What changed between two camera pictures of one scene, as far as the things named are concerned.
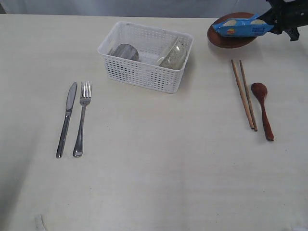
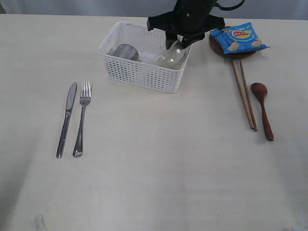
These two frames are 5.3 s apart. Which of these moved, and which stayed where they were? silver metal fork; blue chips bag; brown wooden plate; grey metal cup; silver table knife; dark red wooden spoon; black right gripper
Moved: blue chips bag; black right gripper; brown wooden plate
Stayed: silver metal fork; dark red wooden spoon; grey metal cup; silver table knife
